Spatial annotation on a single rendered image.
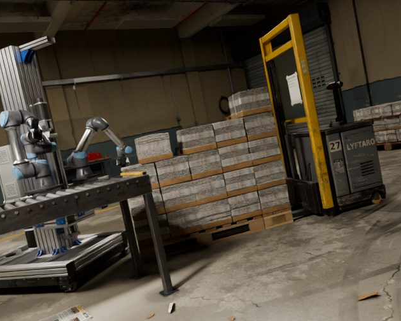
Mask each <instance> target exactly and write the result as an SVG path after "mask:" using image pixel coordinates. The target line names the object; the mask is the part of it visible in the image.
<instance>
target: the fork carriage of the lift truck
mask: <svg viewBox="0 0 401 321"><path fill-rule="evenodd" d="M285 179H286V183H285V184H286V185H287V187H288V188H287V189H288V197H289V201H290V205H295V206H297V208H300V209H302V208H306V209H308V210H309V212H311V213H315V214H318V213H321V209H320V202H319V198H318V192H317V188H316V182H314V181H309V180H301V179H296V178H289V177H286V178H285Z"/></svg>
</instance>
